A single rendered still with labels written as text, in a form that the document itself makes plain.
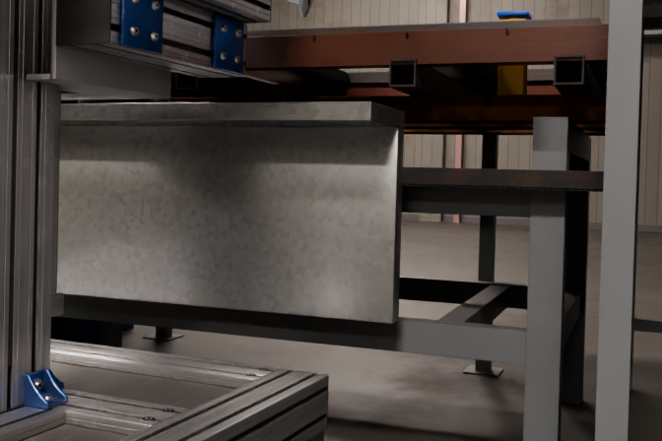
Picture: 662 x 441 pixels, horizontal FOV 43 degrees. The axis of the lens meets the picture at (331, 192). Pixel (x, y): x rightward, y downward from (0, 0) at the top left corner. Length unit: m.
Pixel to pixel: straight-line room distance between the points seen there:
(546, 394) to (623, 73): 0.66
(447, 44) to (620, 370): 0.66
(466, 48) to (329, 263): 0.46
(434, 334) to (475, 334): 0.08
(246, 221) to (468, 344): 0.47
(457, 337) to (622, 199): 0.56
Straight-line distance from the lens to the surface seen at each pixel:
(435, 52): 1.52
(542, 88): 2.18
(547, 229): 1.52
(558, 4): 11.12
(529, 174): 1.46
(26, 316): 1.25
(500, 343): 1.57
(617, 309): 1.14
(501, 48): 1.50
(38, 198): 1.25
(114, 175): 1.74
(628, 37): 1.14
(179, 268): 1.66
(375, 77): 2.27
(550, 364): 1.55
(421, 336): 1.60
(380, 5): 11.73
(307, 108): 1.37
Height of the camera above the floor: 0.56
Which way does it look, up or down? 1 degrees down
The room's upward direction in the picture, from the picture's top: 2 degrees clockwise
